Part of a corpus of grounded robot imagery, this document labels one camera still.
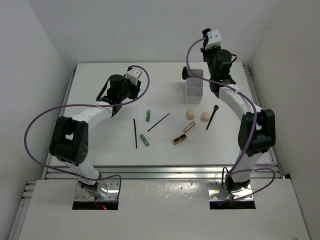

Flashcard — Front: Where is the black fan makeup brush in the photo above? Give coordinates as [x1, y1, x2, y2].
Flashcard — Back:
[182, 66, 191, 80]

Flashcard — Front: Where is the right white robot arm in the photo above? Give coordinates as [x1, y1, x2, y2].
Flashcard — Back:
[201, 46, 276, 192]

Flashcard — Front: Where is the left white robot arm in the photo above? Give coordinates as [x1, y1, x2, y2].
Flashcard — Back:
[49, 68, 142, 186]

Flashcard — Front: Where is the beige makeup sponge right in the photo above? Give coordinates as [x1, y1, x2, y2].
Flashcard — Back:
[200, 111, 211, 122]

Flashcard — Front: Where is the beige makeup sponge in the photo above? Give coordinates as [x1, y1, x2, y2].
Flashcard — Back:
[186, 109, 195, 120]
[200, 111, 211, 122]

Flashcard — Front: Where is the beige makeup sponge left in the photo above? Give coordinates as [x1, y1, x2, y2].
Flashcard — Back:
[186, 109, 195, 120]

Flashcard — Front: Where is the green lip balm tube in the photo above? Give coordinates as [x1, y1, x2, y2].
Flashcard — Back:
[145, 109, 151, 122]
[139, 134, 150, 147]

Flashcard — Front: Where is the white compartment organizer box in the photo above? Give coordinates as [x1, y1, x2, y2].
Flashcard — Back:
[184, 71, 203, 105]

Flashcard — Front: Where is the small black angled brush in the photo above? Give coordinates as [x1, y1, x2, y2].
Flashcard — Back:
[205, 105, 219, 131]

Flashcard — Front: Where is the rose gold lipstick tube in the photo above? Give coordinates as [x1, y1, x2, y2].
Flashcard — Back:
[183, 121, 196, 133]

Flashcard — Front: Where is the black gold lipstick case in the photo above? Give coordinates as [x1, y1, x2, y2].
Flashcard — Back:
[172, 133, 187, 145]

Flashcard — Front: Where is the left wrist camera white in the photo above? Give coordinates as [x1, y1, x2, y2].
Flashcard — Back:
[124, 67, 142, 86]

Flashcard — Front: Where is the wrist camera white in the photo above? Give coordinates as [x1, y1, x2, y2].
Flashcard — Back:
[204, 29, 222, 50]
[124, 67, 142, 86]

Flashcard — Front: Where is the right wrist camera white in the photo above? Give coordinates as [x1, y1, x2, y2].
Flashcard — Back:
[204, 29, 222, 50]

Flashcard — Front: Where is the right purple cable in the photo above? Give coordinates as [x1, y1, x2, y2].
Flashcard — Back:
[186, 37, 276, 203]

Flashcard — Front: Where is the purple cable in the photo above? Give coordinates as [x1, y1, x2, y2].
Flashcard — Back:
[186, 37, 276, 203]
[23, 65, 151, 201]

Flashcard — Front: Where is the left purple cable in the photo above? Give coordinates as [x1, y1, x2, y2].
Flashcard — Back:
[23, 65, 151, 201]

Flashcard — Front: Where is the aluminium table frame rail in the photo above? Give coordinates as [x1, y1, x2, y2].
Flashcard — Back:
[43, 164, 282, 180]

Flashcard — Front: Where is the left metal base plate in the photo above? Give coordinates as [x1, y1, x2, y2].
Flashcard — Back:
[74, 179, 120, 202]

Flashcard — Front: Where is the metal base plate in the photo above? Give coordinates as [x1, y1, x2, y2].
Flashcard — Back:
[74, 179, 120, 202]
[207, 180, 254, 203]

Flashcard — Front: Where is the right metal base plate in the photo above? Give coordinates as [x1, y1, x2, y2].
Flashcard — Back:
[207, 180, 254, 203]

